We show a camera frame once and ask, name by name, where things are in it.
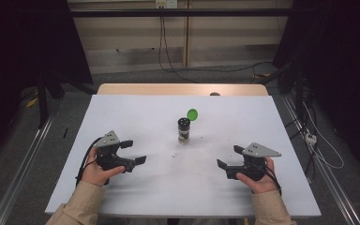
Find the green flip lid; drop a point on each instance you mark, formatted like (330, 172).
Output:
(192, 114)

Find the person's right hand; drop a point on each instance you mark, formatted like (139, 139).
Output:
(264, 184)

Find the black horizontal bar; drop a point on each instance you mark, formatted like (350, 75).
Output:
(181, 12)

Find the clear spice jar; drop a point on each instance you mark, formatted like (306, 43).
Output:
(183, 131)

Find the black curtain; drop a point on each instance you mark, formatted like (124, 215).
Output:
(340, 62)
(25, 56)

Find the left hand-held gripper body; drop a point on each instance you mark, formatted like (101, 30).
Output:
(107, 140)

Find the black metal stand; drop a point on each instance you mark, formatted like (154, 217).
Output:
(42, 100)
(298, 90)

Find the yellow floor tape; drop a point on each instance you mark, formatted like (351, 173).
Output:
(32, 102)

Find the person's left hand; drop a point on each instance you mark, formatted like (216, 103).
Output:
(95, 173)

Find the aluminium floor rail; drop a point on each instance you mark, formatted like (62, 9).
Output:
(328, 179)
(22, 173)

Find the white wall socket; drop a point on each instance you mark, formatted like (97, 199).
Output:
(166, 3)

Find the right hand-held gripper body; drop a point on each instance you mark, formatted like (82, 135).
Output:
(258, 150)

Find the white power strip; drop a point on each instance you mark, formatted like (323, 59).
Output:
(311, 138)

